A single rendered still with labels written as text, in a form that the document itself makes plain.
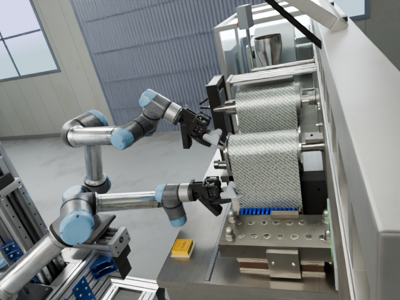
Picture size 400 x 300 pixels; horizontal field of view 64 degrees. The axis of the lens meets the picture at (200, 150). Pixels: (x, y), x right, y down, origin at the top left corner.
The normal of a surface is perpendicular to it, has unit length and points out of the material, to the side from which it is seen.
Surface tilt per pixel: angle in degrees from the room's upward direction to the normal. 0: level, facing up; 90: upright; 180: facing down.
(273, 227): 0
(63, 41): 90
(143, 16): 90
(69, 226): 87
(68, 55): 90
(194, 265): 0
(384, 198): 0
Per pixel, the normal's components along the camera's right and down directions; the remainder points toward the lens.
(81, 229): 0.47, 0.23
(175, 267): -0.22, -0.88
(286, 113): -0.26, 0.50
